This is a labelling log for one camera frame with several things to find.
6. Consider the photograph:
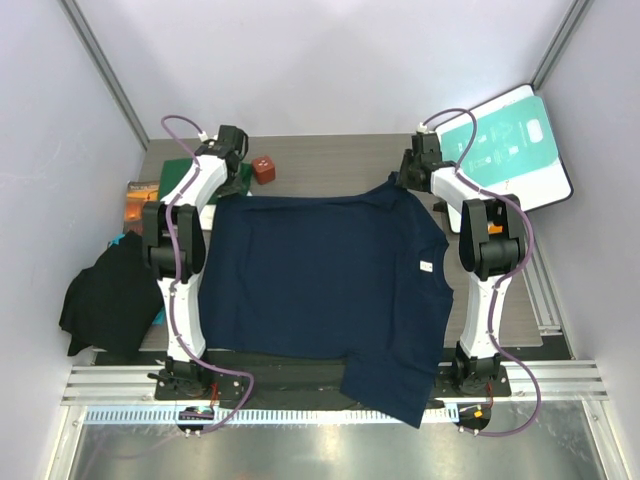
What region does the red cube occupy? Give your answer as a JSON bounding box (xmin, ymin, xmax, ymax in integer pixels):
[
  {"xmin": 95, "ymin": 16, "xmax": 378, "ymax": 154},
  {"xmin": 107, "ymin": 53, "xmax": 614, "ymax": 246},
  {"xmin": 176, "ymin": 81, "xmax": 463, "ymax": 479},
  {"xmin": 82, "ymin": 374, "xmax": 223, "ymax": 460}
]
[{"xmin": 251, "ymin": 155, "xmax": 276, "ymax": 185}]

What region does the white mug orange inside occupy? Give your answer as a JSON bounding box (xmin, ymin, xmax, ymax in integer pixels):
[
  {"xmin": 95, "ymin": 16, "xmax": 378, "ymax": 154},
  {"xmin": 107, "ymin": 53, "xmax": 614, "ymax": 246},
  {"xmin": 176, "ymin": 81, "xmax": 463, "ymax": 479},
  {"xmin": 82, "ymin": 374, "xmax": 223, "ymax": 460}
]
[{"xmin": 488, "ymin": 224, "xmax": 503, "ymax": 235}]

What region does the navy blue t-shirt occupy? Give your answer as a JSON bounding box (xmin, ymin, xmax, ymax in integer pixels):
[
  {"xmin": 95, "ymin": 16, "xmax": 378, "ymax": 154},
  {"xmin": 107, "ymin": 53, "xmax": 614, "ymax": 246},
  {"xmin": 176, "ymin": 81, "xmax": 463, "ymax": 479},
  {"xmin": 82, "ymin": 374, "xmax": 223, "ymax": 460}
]
[{"xmin": 199, "ymin": 179, "xmax": 453, "ymax": 427}]

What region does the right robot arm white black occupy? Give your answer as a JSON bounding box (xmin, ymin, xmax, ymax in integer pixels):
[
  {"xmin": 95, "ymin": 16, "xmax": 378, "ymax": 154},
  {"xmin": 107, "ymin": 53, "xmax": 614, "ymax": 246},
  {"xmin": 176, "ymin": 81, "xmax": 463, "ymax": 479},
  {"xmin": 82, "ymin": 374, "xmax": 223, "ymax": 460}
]
[{"xmin": 397, "ymin": 132, "xmax": 527, "ymax": 395}]

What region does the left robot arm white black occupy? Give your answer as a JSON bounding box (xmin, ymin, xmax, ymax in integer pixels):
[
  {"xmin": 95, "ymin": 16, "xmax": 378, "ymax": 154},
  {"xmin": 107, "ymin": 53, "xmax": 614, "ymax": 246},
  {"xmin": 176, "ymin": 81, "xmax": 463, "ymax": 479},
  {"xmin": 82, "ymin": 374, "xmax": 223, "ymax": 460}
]
[{"xmin": 142, "ymin": 125, "xmax": 248, "ymax": 400}]

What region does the white folded t-shirt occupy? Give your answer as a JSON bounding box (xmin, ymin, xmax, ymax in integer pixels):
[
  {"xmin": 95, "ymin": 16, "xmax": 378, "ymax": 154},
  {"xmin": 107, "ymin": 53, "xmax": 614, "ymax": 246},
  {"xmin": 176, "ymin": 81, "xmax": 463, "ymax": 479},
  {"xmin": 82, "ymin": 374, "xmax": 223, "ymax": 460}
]
[{"xmin": 199, "ymin": 204, "xmax": 216, "ymax": 231}]

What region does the green folded t-shirt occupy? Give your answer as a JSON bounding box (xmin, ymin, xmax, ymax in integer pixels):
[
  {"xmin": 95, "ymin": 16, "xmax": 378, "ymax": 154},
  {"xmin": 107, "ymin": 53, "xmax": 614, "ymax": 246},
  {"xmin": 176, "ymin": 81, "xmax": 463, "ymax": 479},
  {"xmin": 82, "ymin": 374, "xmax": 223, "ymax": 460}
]
[{"xmin": 158, "ymin": 158, "xmax": 252, "ymax": 205}]

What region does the brown cover book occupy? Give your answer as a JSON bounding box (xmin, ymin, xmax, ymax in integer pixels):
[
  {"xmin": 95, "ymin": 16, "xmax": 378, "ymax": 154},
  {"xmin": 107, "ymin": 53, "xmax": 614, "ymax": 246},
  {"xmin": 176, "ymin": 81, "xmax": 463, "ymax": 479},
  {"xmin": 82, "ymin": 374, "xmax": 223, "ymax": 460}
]
[{"xmin": 123, "ymin": 181, "xmax": 159, "ymax": 235}]

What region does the teal folding board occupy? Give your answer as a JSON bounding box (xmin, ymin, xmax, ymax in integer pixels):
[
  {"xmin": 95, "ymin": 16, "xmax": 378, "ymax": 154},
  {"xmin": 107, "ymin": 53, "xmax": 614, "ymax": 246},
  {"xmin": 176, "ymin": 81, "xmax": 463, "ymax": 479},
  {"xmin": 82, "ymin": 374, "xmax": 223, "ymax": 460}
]
[{"xmin": 436, "ymin": 95, "xmax": 571, "ymax": 197}]

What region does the black crumpled t-shirt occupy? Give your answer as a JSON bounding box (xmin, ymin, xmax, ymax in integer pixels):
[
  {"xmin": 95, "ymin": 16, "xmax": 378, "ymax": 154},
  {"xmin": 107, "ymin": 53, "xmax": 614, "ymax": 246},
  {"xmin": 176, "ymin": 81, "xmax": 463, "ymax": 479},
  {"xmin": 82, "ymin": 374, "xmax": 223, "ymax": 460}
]
[{"xmin": 59, "ymin": 231, "xmax": 163, "ymax": 359}]

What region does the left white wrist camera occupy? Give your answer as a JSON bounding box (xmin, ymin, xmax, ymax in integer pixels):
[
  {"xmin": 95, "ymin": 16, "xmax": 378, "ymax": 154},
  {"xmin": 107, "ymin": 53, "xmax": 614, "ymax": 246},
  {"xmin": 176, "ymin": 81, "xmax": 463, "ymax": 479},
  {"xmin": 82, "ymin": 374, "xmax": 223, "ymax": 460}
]
[{"xmin": 198, "ymin": 131, "xmax": 218, "ymax": 143}]

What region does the white whiteboard black frame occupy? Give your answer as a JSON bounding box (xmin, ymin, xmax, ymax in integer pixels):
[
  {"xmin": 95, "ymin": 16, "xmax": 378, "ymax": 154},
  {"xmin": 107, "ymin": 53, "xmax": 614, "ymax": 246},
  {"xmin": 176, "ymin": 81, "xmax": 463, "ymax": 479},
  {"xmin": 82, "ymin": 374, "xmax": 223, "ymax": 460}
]
[{"xmin": 432, "ymin": 83, "xmax": 574, "ymax": 235}]

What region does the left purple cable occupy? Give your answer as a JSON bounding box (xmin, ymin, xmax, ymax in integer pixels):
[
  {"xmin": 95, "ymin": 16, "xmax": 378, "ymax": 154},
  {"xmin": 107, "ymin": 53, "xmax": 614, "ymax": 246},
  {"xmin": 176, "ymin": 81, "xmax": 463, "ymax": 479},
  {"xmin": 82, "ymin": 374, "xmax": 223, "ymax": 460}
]
[{"xmin": 160, "ymin": 114, "xmax": 256, "ymax": 435}]

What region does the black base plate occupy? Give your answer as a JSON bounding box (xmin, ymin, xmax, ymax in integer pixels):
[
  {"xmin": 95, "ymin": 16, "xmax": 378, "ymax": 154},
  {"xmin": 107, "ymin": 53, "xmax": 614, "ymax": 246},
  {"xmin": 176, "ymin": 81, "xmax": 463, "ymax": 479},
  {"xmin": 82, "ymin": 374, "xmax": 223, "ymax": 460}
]
[{"xmin": 148, "ymin": 349, "xmax": 512, "ymax": 411}]

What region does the left aluminium frame post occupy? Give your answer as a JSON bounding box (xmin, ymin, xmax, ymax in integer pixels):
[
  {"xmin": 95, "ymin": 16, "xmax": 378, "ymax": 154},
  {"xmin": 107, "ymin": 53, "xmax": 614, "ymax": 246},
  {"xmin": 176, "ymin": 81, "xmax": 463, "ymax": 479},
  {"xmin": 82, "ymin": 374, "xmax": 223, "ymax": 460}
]
[{"xmin": 58, "ymin": 0, "xmax": 150, "ymax": 151}]

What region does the aluminium frame post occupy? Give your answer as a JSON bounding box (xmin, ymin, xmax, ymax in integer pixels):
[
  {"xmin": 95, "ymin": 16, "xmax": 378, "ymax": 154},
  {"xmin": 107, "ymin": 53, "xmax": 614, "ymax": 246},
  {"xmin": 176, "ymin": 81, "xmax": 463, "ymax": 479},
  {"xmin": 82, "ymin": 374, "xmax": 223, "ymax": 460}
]
[
  {"xmin": 530, "ymin": 0, "xmax": 594, "ymax": 91},
  {"xmin": 58, "ymin": 0, "xmax": 150, "ymax": 151}
]

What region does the right aluminium frame post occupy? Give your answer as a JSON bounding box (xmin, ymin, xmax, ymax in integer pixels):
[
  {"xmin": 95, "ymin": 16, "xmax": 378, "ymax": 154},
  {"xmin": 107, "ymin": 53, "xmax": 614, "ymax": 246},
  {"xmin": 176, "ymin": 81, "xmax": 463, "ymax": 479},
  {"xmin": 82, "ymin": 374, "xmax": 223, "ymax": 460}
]
[{"xmin": 530, "ymin": 0, "xmax": 594, "ymax": 91}]

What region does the white slotted cable duct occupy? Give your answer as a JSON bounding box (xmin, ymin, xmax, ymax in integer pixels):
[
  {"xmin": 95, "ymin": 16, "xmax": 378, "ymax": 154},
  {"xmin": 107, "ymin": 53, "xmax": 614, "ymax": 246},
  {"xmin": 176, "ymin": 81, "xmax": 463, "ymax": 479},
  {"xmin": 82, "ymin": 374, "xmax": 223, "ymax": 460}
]
[{"xmin": 83, "ymin": 407, "xmax": 459, "ymax": 427}]

